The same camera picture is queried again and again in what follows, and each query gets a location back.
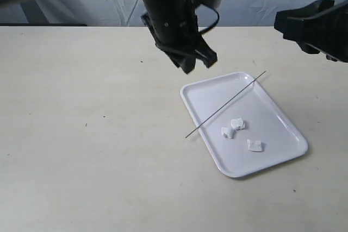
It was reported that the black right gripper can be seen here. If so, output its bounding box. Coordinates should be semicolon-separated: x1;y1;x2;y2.
274;0;347;62

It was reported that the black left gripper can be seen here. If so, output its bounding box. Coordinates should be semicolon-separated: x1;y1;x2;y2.
141;0;218;74

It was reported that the thin metal skewer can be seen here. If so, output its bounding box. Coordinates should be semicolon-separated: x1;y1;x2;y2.
185;70;266;139

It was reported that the white marshmallow piece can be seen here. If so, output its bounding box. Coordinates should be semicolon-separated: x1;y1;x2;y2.
247;139;264;152
221;127;234;139
231;117;246;130

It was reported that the white plastic tray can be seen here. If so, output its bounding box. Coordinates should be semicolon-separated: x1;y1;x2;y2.
181;72;308;178

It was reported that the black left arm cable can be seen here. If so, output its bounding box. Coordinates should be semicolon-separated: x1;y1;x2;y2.
190;0;220;36

